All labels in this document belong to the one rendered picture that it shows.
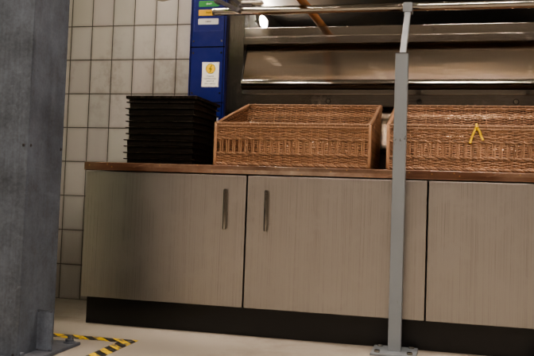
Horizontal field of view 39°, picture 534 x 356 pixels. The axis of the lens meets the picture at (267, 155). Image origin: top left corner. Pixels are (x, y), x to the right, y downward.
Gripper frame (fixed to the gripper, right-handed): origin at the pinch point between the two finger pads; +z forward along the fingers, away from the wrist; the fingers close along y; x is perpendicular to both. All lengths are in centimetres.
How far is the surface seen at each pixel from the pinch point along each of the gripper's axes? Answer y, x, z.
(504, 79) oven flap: 22, -60, 81
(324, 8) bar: 2.1, -27.0, 16.9
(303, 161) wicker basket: 58, -16, 14
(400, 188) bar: 66, -5, 48
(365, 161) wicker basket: 57, -16, 35
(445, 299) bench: 100, -11, 62
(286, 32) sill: 2, -64, -6
